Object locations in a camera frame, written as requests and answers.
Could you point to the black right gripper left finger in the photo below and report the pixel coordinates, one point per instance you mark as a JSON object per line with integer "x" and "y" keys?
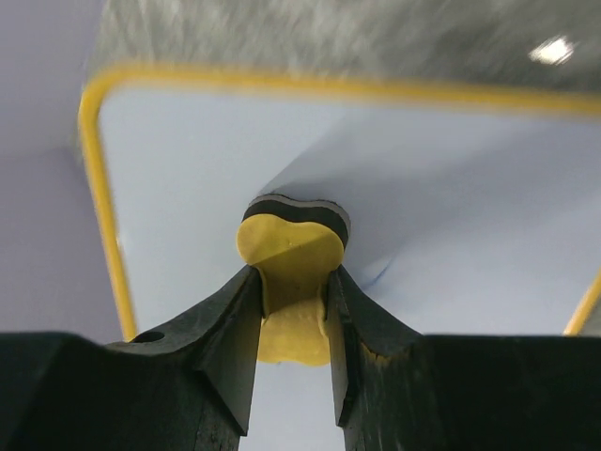
{"x": 184, "y": 385}

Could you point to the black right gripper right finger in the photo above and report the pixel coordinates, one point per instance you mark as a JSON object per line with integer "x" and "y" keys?
{"x": 396, "y": 389}

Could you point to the yellow whiteboard eraser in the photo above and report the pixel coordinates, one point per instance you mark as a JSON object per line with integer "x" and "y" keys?
{"x": 295, "y": 245}

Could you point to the yellow framed whiteboard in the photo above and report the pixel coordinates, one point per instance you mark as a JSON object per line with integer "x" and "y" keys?
{"x": 473, "y": 210}

